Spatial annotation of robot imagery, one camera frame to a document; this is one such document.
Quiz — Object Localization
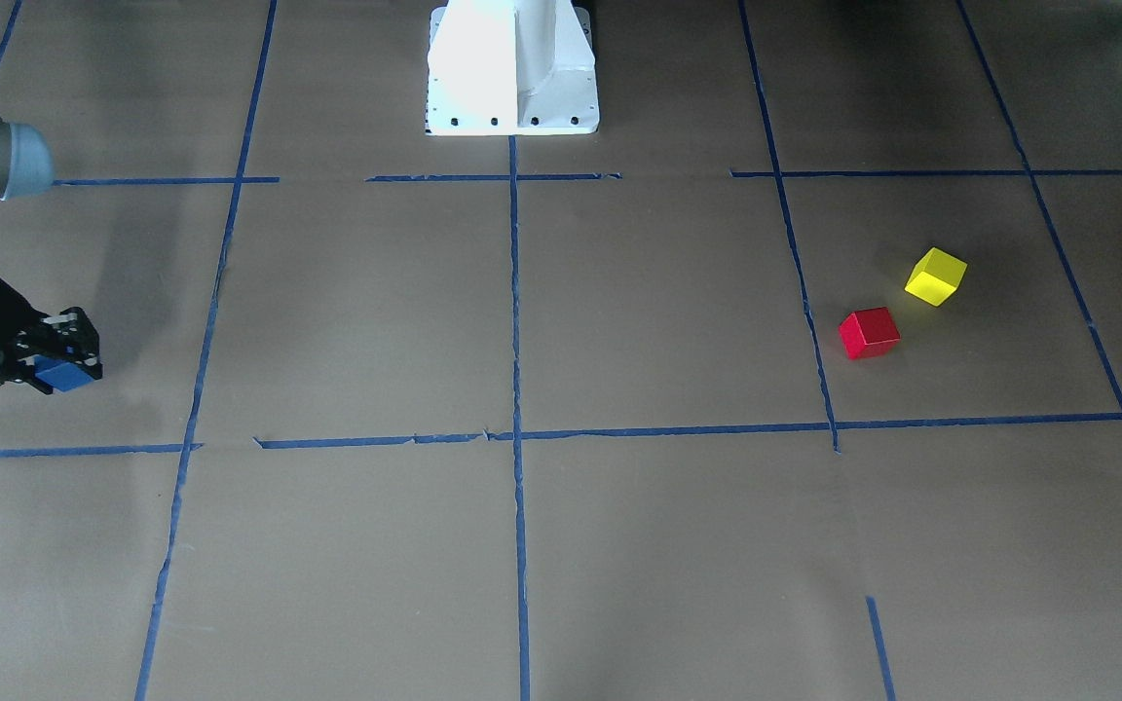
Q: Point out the yellow wooden block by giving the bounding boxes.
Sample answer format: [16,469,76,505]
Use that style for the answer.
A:
[904,247,969,307]

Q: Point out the blue wooden block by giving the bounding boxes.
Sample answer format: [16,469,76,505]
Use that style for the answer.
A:
[34,356,103,393]

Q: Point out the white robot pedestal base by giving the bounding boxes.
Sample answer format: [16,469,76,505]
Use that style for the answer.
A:
[424,1,601,137]

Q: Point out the red wooden block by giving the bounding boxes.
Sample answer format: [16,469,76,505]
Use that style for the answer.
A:
[839,307,901,360]

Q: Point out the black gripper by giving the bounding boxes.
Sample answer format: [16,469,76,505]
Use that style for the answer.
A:
[0,278,103,395]

